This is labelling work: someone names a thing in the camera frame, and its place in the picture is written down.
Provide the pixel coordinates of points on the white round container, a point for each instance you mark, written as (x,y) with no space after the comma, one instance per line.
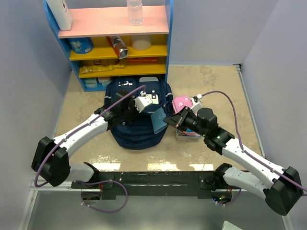
(141,42)

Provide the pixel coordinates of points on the yellow snack packet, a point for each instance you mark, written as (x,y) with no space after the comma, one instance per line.
(100,68)

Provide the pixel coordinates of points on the teal blue notebook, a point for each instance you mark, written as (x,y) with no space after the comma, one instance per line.
(157,119)

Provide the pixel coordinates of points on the white paper corner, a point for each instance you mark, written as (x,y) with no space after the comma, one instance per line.
(229,226)

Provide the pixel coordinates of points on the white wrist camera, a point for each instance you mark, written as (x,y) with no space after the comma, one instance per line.
(142,102)
(196,102)

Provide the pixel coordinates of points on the blue wooden shelf unit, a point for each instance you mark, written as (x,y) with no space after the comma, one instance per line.
(100,43)

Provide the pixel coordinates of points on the orange snack bag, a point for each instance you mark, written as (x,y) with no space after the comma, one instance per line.
(118,46)

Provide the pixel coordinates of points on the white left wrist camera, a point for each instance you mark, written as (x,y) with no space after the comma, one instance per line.
(142,102)

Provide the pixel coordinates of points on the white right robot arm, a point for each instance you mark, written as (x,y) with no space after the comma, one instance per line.
(279,187)

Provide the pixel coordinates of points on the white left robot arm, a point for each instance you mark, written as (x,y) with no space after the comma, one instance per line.
(51,161)

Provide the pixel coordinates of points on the colourful children's book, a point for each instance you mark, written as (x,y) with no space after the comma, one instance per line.
(187,134)

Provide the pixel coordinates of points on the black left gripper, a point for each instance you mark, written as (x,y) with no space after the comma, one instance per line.
(132,103)

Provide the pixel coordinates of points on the navy blue student backpack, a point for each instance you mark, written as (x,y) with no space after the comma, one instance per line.
(139,134)

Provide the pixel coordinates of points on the clear plastic water bottle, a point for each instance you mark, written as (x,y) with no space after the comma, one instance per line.
(135,13)

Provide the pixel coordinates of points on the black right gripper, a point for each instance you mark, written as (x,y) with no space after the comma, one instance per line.
(178,119)

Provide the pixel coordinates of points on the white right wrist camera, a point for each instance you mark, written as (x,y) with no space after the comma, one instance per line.
(196,102)

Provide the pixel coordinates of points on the blue round tin can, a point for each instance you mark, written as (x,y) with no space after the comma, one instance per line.
(81,45)

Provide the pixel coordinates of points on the pink cartoon pencil case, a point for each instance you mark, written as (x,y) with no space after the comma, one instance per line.
(180,102)

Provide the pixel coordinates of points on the orange flat box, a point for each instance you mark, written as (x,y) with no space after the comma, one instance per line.
(142,59)

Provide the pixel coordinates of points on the white rectangular box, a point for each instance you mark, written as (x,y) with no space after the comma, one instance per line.
(61,13)

